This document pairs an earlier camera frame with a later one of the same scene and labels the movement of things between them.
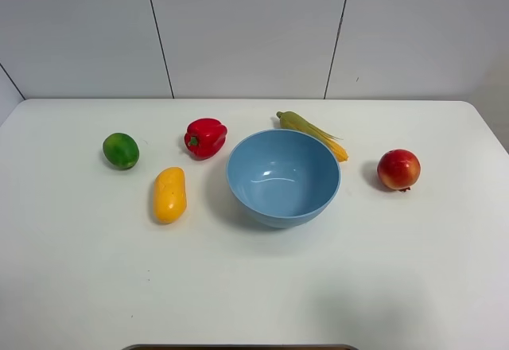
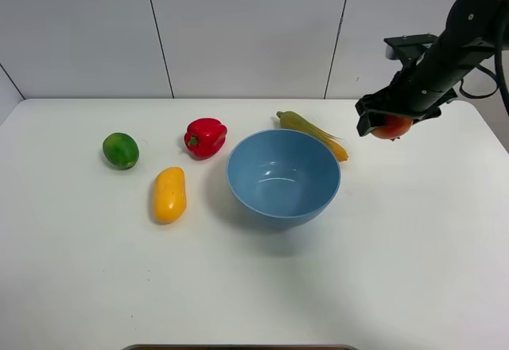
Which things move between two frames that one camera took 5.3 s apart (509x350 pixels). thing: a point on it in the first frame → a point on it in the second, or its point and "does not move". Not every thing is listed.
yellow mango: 169,194 does not move
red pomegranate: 398,169 → 394,126
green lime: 121,151 does not move
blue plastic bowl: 283,177 does not move
